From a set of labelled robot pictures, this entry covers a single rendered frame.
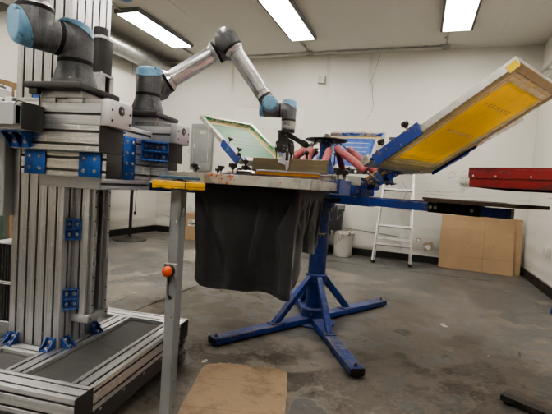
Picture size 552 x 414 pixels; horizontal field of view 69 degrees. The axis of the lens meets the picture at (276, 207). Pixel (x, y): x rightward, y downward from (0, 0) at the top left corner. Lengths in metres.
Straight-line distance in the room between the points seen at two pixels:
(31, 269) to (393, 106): 5.24
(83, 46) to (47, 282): 0.95
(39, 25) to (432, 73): 5.40
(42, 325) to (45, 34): 1.13
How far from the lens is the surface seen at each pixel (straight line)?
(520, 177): 1.97
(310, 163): 2.05
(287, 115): 2.10
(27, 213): 1.96
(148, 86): 2.04
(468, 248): 6.03
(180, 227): 1.40
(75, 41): 1.65
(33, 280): 1.97
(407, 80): 6.30
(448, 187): 6.09
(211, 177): 1.54
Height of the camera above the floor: 0.96
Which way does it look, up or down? 3 degrees down
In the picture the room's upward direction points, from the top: 4 degrees clockwise
